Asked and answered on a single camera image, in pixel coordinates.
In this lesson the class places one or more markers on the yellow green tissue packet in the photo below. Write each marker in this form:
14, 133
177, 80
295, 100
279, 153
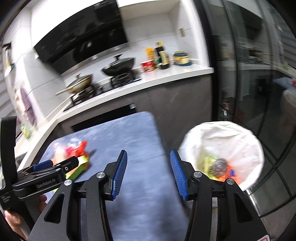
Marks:
204, 165

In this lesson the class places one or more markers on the purple hanging towel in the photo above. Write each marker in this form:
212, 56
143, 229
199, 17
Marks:
28, 107

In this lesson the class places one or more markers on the steel wool scrubber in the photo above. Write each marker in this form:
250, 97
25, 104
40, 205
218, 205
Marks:
219, 167

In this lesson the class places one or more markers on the person's left hand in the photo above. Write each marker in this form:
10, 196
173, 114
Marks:
14, 220

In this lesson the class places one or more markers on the black gas stove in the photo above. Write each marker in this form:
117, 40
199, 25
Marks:
99, 88

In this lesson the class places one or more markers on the dark soy sauce bottle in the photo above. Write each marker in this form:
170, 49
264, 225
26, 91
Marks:
162, 56

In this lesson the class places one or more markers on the green cardboard box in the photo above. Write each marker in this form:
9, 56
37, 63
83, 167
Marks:
75, 173

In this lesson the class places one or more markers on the orange snack bag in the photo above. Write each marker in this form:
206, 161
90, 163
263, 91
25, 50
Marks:
230, 173

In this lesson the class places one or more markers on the steel frying pan with lid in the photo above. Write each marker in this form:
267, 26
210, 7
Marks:
80, 83

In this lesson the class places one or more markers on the clear plastic bag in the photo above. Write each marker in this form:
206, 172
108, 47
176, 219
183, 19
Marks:
75, 142

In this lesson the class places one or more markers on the black range hood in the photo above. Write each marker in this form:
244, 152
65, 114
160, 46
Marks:
89, 32

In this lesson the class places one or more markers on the wall power socket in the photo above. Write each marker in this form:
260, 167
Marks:
182, 32

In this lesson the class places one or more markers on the black wok with lid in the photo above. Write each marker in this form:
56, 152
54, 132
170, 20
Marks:
119, 66

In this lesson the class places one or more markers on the built-in black oven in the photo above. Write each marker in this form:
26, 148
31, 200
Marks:
106, 117

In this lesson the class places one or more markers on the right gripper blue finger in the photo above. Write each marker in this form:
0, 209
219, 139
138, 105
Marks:
115, 172
183, 172
43, 165

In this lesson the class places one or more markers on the red instant noodle cup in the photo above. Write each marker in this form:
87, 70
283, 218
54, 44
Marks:
148, 66

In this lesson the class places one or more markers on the red plastic wrapper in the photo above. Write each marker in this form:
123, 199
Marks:
76, 151

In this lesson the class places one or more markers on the white lined trash bin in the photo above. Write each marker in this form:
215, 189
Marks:
228, 140

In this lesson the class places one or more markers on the wall shelf with bottles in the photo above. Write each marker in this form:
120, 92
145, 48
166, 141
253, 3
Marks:
8, 61

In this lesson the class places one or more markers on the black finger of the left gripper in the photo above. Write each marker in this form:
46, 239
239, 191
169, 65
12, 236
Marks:
64, 167

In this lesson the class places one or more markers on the green dish soap bottle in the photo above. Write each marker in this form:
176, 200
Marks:
26, 131

